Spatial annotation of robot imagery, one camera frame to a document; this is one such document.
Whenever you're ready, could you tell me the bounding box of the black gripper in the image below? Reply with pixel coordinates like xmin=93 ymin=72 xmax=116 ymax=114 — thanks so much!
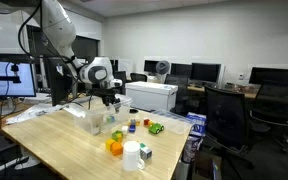
xmin=91 ymin=87 xmax=123 ymax=108

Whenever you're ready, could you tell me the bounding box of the clear plastic storage box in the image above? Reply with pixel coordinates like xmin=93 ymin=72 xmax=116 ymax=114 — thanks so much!
xmin=73 ymin=94 xmax=133 ymax=136

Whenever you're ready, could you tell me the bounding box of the white cardboard box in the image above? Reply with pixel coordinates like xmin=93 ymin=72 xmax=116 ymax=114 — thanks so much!
xmin=125 ymin=81 xmax=179 ymax=112

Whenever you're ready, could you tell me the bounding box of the yellow block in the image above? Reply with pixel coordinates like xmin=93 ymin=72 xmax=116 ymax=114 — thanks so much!
xmin=104 ymin=138 xmax=116 ymax=152

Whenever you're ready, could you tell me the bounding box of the orange block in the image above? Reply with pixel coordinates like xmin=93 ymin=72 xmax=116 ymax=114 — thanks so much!
xmin=110 ymin=142 xmax=124 ymax=157

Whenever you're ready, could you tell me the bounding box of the lego block with stickers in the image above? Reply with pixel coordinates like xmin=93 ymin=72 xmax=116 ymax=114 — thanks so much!
xmin=139 ymin=145 xmax=153 ymax=160

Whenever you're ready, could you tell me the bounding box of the brown cardboard box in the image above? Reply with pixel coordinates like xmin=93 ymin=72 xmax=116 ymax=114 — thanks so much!
xmin=192 ymin=151 xmax=223 ymax=180

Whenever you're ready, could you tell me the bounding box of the yellow toy brick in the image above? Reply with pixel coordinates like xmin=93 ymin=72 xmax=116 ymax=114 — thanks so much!
xmin=129 ymin=118 xmax=141 ymax=127

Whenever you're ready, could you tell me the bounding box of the unlit black desk monitor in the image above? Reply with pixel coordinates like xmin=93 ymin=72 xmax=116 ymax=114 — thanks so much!
xmin=43 ymin=56 xmax=76 ymax=107

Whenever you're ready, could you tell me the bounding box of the black computer monitor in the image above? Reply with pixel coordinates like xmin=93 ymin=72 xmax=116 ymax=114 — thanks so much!
xmin=170 ymin=63 xmax=193 ymax=78
xmin=190 ymin=62 xmax=222 ymax=84
xmin=143 ymin=59 xmax=161 ymax=74

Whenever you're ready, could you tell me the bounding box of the green toy car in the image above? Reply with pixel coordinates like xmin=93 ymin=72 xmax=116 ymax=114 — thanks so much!
xmin=148 ymin=122 xmax=165 ymax=135

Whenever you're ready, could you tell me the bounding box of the grey desk fan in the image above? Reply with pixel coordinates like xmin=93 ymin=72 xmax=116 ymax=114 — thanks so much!
xmin=155 ymin=60 xmax=171 ymax=84

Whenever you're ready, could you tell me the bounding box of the white mug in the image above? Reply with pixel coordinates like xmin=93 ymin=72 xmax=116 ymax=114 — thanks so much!
xmin=121 ymin=140 xmax=146 ymax=172

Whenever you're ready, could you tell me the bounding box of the clear plastic lid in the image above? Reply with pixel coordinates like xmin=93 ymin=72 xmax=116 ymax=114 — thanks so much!
xmin=150 ymin=109 xmax=195 ymax=135

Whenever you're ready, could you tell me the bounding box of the crumpled clear plastic bag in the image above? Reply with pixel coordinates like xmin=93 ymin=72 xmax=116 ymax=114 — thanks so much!
xmin=5 ymin=103 xmax=87 ymax=126

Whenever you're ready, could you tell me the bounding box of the blue and white carton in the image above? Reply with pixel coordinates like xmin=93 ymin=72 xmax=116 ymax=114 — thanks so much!
xmin=185 ymin=112 xmax=207 ymax=138

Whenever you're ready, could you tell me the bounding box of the grey and white bag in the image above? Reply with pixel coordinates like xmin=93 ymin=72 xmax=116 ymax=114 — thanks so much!
xmin=182 ymin=134 xmax=202 ymax=164

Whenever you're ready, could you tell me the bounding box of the lit computer monitor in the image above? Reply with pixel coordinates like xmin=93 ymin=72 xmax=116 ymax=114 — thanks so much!
xmin=0 ymin=53 xmax=37 ymax=116

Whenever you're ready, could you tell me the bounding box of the black mesh office chair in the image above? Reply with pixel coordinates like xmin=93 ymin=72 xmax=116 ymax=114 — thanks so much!
xmin=250 ymin=80 xmax=288 ymax=154
xmin=202 ymin=84 xmax=257 ymax=171

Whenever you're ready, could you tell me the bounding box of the wooden desk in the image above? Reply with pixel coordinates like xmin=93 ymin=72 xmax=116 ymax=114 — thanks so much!
xmin=186 ymin=83 xmax=288 ymax=108

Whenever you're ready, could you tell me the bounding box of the wide black monitor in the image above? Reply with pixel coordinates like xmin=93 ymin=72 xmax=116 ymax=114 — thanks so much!
xmin=248 ymin=66 xmax=288 ymax=85

